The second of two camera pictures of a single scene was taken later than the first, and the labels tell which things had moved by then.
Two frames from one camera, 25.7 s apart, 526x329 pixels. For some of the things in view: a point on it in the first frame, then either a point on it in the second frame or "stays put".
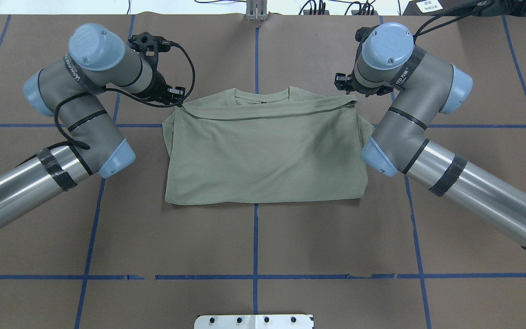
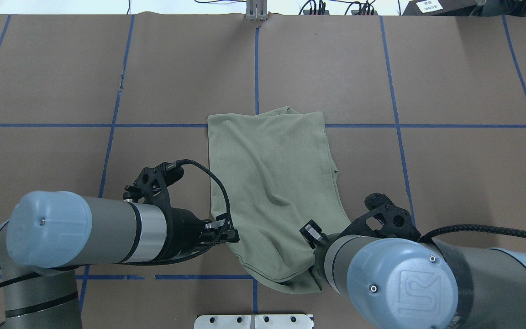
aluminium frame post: x=256 y=10 stays put
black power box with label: x=434 y=7 stays put
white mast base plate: x=254 y=321 stays put
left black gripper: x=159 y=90 → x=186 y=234
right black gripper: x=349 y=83 → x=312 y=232
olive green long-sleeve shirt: x=291 y=145 → x=271 y=173
